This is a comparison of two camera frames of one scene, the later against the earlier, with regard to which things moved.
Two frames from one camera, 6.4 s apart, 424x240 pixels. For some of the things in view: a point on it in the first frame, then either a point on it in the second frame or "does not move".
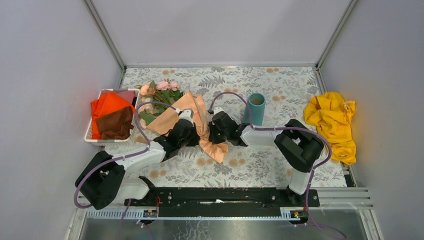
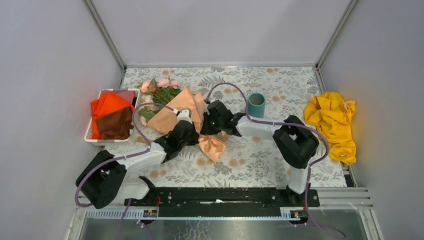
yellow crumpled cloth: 332,114 does not move
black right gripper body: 218,136 -> 212,126
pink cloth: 127,95 does not move
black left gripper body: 191,140 does not move
